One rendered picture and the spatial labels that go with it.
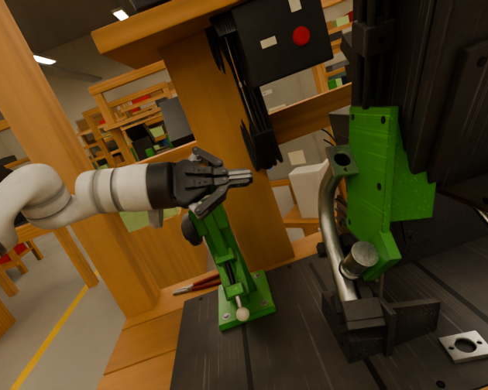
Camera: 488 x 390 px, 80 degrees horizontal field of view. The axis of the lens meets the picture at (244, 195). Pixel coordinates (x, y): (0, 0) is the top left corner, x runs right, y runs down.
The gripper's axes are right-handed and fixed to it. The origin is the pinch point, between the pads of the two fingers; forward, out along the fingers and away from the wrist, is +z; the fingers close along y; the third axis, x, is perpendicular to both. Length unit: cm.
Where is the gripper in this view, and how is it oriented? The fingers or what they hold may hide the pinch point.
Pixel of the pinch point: (240, 177)
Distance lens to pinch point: 46.8
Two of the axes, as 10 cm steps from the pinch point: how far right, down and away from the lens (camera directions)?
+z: 9.9, -1.0, 0.5
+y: -1.1, -8.9, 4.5
